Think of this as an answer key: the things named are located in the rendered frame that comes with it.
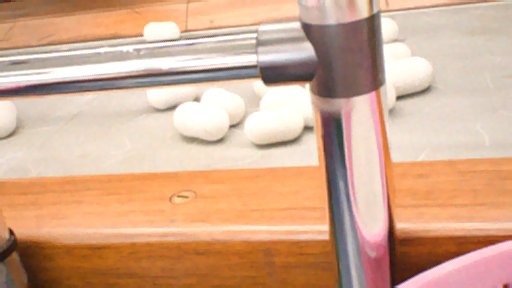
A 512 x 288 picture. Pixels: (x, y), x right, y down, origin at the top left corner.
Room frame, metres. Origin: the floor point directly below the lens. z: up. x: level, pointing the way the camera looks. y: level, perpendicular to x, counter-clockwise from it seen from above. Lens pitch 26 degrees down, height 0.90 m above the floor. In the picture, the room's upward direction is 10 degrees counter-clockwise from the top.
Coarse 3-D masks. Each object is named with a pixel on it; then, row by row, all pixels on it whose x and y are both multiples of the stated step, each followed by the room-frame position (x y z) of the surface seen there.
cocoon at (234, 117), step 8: (216, 88) 0.38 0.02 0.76; (208, 96) 0.38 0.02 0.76; (216, 96) 0.37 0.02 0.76; (224, 96) 0.37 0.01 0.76; (232, 96) 0.37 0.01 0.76; (208, 104) 0.37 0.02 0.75; (216, 104) 0.37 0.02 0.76; (224, 104) 0.36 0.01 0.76; (232, 104) 0.36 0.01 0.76; (240, 104) 0.36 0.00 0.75; (232, 112) 0.36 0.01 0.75; (240, 112) 0.36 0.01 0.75; (232, 120) 0.36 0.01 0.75; (240, 120) 0.37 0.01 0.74
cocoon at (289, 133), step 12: (288, 108) 0.33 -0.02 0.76; (252, 120) 0.33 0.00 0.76; (264, 120) 0.33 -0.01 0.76; (276, 120) 0.33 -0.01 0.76; (288, 120) 0.33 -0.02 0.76; (300, 120) 0.33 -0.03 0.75; (252, 132) 0.33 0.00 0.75; (264, 132) 0.33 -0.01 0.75; (276, 132) 0.32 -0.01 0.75; (288, 132) 0.32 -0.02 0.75; (300, 132) 0.33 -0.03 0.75
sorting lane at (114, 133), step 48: (48, 48) 0.63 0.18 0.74; (432, 48) 0.44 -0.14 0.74; (480, 48) 0.42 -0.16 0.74; (96, 96) 0.46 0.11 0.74; (144, 96) 0.45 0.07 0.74; (240, 96) 0.41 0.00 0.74; (432, 96) 0.36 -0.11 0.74; (480, 96) 0.34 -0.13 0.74; (0, 144) 0.40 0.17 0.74; (48, 144) 0.39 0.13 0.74; (96, 144) 0.38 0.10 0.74; (144, 144) 0.36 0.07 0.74; (192, 144) 0.35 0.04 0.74; (240, 144) 0.34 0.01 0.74; (288, 144) 0.33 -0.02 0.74; (432, 144) 0.30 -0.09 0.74; (480, 144) 0.29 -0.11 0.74
